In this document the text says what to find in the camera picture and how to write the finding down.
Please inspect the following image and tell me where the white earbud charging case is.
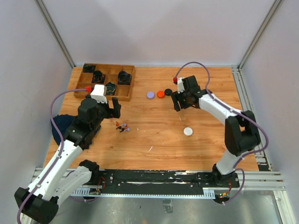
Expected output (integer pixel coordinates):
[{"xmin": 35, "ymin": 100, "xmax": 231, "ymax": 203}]
[{"xmin": 183, "ymin": 127, "xmax": 193, "ymax": 136}]

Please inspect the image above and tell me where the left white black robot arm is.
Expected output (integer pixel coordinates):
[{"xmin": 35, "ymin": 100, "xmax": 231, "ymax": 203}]
[{"xmin": 14, "ymin": 97, "xmax": 121, "ymax": 224}]

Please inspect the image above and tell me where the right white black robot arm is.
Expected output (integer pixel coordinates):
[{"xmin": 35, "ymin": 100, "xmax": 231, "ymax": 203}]
[{"xmin": 171, "ymin": 76, "xmax": 261, "ymax": 187}]

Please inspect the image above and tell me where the black earbud charging case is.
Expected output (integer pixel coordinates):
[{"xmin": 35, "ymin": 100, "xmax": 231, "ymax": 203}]
[{"xmin": 164, "ymin": 89, "xmax": 172, "ymax": 96}]

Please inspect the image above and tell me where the orange earbud charging case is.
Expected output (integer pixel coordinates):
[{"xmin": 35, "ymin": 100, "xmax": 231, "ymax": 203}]
[{"xmin": 157, "ymin": 91, "xmax": 165, "ymax": 98}]

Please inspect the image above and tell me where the purple earbud charging case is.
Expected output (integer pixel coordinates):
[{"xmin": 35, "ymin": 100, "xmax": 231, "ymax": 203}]
[{"xmin": 146, "ymin": 91, "xmax": 155, "ymax": 99}]

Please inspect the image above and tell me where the wooden compartment tray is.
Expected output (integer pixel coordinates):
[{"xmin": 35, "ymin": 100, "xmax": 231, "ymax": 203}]
[{"xmin": 75, "ymin": 63, "xmax": 135, "ymax": 102}]

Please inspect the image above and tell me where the dark blue cloth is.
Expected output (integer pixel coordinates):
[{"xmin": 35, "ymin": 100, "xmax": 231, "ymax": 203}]
[{"xmin": 50, "ymin": 113, "xmax": 101, "ymax": 150}]

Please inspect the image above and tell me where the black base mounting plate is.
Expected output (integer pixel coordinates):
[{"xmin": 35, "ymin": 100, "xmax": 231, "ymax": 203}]
[{"xmin": 87, "ymin": 169, "xmax": 240, "ymax": 196}]

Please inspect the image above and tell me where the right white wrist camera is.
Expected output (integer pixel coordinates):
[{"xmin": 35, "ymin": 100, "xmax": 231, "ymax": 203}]
[{"xmin": 177, "ymin": 77, "xmax": 185, "ymax": 93}]

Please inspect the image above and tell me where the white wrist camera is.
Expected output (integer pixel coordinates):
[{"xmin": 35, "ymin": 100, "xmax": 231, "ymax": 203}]
[
  {"xmin": 90, "ymin": 84, "xmax": 108, "ymax": 104},
  {"xmin": 177, "ymin": 77, "xmax": 185, "ymax": 93}
]

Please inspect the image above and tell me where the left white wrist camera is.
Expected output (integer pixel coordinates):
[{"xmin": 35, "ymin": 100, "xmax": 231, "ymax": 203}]
[{"xmin": 90, "ymin": 84, "xmax": 108, "ymax": 104}]

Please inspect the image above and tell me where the black yellow coiled cable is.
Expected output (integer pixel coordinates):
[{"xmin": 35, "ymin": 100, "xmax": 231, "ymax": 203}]
[{"xmin": 105, "ymin": 81, "xmax": 117, "ymax": 96}]

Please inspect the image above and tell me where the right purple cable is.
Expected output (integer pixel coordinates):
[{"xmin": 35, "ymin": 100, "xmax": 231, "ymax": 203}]
[{"xmin": 172, "ymin": 61, "xmax": 270, "ymax": 206}]

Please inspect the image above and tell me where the purple cable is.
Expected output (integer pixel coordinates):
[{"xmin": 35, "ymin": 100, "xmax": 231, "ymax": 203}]
[
  {"xmin": 16, "ymin": 86, "xmax": 92, "ymax": 224},
  {"xmin": 172, "ymin": 61, "xmax": 270, "ymax": 206}
]

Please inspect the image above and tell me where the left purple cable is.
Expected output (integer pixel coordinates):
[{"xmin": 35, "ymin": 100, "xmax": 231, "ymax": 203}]
[{"xmin": 16, "ymin": 86, "xmax": 92, "ymax": 224}]

